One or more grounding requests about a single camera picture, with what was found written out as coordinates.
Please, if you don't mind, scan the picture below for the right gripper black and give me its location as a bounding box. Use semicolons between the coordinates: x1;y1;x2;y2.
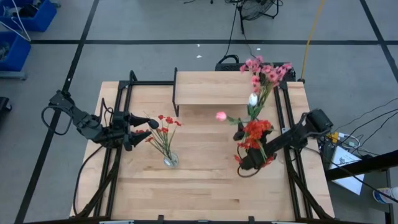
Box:
233;129;271;170

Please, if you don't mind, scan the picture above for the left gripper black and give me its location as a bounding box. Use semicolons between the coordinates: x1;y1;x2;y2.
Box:
107;111;152;152

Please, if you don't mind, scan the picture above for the black artificial tulip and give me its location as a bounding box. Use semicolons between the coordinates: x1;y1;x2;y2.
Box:
147;119;172;159

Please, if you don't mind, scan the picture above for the dense red flower bunch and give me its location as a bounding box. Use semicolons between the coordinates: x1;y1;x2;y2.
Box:
233;119;275;167

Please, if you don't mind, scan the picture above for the pink artificial tulip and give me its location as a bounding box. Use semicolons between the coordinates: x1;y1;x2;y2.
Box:
215;111;249;125

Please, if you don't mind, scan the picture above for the sparse red flower spray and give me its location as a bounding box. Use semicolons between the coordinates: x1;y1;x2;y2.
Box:
136;111;183;162

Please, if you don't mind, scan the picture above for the white artificial tulip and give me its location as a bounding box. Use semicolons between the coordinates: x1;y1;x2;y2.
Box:
248;92;259;121

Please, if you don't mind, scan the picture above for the clear glass vase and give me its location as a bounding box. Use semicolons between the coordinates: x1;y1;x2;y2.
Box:
163;152;180;169

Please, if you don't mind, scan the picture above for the pink flower spray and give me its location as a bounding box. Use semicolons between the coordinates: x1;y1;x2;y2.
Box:
238;55;294;108

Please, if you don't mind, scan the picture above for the black perforated box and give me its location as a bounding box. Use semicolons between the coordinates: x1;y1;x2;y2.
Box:
215;62;296;83

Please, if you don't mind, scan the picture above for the yellow white connector cluster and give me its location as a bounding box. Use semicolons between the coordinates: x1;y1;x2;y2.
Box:
323;130;361;150

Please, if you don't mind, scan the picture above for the white paper sheet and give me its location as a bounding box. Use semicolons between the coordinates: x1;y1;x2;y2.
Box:
328;145;365;196

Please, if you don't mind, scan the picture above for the black desk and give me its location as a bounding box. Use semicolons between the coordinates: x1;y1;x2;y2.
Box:
325;151;398;224

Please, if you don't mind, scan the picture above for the black floor fan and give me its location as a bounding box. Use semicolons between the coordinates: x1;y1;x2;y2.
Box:
238;0;280;34

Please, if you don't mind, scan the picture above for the black object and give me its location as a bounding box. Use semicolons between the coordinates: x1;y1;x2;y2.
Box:
0;96;12;113

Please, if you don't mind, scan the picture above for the grey dolly platform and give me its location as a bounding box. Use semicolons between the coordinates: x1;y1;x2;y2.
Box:
0;70;27;80

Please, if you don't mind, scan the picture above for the blue plastic bin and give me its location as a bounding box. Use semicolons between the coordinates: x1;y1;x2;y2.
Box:
0;0;58;32
0;30;32;72

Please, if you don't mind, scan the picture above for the white blue bottle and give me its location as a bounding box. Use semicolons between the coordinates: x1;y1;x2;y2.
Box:
372;186;398;205

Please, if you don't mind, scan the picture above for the black aluminium table frame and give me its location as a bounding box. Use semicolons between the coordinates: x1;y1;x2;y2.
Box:
74;70;335;223

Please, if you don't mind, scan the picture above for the wooden shelf black metal frame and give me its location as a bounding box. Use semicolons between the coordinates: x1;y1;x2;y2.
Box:
172;67;259;118

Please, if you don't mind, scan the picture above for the black looped cable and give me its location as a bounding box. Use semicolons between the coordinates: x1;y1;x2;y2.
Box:
218;0;239;65

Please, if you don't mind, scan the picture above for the thin black fan cable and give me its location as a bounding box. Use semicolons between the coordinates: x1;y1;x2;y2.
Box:
241;29;260;62

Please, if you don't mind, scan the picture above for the yellow cable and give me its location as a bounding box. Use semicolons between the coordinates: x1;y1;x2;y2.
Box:
300;0;326;82

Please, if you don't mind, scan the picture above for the thick black cable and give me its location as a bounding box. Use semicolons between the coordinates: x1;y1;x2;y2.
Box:
326;155;398;203

